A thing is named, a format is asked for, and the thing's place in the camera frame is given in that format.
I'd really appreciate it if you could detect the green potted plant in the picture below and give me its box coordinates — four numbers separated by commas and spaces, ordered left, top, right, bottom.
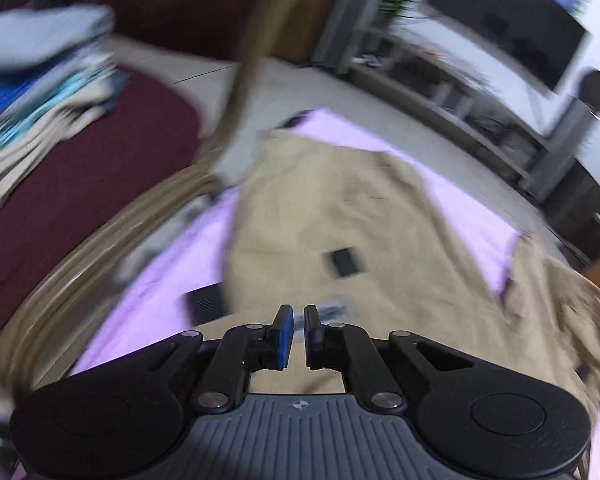
380, 0, 422, 27

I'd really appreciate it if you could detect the pink blanket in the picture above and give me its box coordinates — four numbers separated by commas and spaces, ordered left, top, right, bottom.
67, 107, 600, 480

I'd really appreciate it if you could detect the khaki garment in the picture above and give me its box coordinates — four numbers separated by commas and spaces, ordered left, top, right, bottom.
220, 127, 600, 403

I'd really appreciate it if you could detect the black round device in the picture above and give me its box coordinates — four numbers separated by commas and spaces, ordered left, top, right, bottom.
577, 69, 600, 112

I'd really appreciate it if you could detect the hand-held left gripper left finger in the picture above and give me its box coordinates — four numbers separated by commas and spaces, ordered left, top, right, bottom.
130, 304, 296, 414

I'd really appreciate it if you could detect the stack of folded clothes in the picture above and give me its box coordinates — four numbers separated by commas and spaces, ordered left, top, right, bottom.
0, 4, 131, 217

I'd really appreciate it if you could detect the grey television stand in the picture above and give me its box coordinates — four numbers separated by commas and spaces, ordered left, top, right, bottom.
349, 25, 556, 186

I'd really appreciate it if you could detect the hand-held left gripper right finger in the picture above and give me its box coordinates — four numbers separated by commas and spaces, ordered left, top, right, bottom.
304, 304, 481, 414

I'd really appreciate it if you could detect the wall television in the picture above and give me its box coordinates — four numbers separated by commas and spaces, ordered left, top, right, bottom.
424, 0, 595, 95

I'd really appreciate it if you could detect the maroon cushioned chair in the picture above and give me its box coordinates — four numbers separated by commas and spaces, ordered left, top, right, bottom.
0, 0, 311, 396

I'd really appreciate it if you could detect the tall grey speaker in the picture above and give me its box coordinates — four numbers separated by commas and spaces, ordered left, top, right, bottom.
529, 95, 600, 203
314, 0, 382, 77

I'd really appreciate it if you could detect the wooden cabinet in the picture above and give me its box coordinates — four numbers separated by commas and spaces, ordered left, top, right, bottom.
275, 0, 337, 64

